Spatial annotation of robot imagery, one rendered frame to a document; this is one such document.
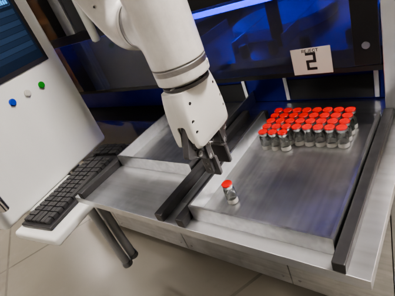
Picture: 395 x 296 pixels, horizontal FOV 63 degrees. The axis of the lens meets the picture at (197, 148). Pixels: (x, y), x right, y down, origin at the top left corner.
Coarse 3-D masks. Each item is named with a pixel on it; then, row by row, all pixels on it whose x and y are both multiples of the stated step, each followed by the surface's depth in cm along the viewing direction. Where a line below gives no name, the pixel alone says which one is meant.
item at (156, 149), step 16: (240, 112) 88; (160, 128) 100; (144, 144) 95; (160, 144) 92; (176, 144) 88; (128, 160) 86; (144, 160) 81; (160, 160) 77; (176, 160) 81; (192, 160) 73
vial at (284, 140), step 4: (280, 132) 67; (284, 132) 67; (280, 136) 67; (284, 136) 67; (288, 136) 67; (280, 140) 68; (284, 140) 67; (288, 140) 67; (280, 144) 68; (284, 144) 68; (288, 144) 68; (284, 148) 68; (288, 148) 68
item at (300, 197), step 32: (256, 128) 78; (256, 160) 70; (288, 160) 66; (320, 160) 63; (352, 160) 60; (256, 192) 61; (288, 192) 58; (320, 192) 56; (352, 192) 50; (224, 224) 57; (256, 224) 51; (288, 224) 52; (320, 224) 50
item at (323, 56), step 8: (304, 48) 68; (312, 48) 67; (320, 48) 66; (328, 48) 66; (296, 56) 70; (304, 56) 69; (312, 56) 68; (320, 56) 67; (328, 56) 67; (296, 64) 71; (304, 64) 70; (312, 64) 69; (320, 64) 68; (328, 64) 68; (296, 72) 73; (304, 72) 71; (312, 72) 70; (320, 72) 69; (328, 72) 69
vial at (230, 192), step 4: (232, 184) 59; (224, 188) 59; (228, 188) 59; (232, 188) 59; (224, 192) 60; (228, 192) 59; (232, 192) 59; (228, 196) 60; (232, 196) 60; (236, 196) 60; (228, 200) 60; (232, 200) 60; (236, 200) 60; (232, 204) 61
